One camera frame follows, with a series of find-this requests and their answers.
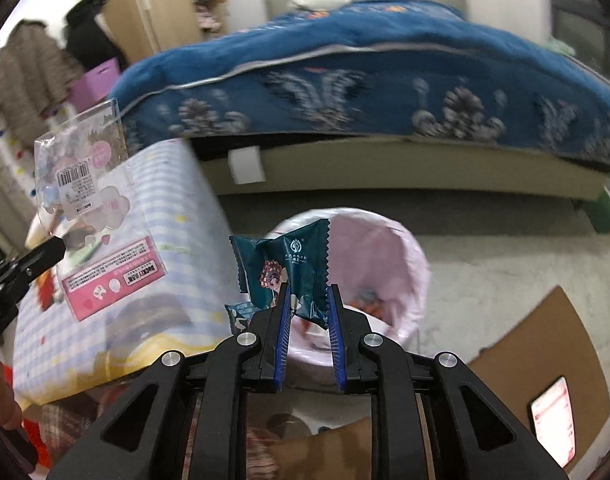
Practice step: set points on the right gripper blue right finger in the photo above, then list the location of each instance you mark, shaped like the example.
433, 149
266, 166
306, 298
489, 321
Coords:
335, 330

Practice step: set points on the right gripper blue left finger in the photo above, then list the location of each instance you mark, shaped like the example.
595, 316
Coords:
283, 336

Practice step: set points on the teal snack wrapper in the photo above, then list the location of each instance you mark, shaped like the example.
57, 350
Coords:
298, 259

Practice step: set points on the clear pink sticker package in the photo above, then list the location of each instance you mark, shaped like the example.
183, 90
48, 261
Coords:
86, 191

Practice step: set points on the pink lined trash bin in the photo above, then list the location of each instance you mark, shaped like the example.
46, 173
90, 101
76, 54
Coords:
380, 269

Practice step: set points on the white polka dot cabinet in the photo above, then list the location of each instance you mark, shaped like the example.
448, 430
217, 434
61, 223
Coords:
17, 173

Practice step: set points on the checkered blue tablecloth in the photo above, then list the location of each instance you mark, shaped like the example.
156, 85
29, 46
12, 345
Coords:
162, 282

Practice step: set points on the white tag on bed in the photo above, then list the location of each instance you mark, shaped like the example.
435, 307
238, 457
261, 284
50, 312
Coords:
246, 166

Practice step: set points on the brown quilted jacket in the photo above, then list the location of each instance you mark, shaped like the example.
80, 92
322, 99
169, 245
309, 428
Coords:
35, 77

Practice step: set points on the purple storage box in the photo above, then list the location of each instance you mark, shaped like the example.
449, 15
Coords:
95, 86

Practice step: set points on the brown cardboard sheet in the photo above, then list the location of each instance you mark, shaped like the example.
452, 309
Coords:
442, 418

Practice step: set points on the lit smartphone screen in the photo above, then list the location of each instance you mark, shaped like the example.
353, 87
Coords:
552, 421

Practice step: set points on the black jacket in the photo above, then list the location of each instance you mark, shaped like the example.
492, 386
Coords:
86, 40

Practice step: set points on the blue floral blanket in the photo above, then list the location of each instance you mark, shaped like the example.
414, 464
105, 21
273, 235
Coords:
386, 68

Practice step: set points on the wooden wardrobe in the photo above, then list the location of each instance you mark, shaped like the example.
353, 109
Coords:
142, 28

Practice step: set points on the grey upholstered bed frame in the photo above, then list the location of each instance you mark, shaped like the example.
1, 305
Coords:
379, 163

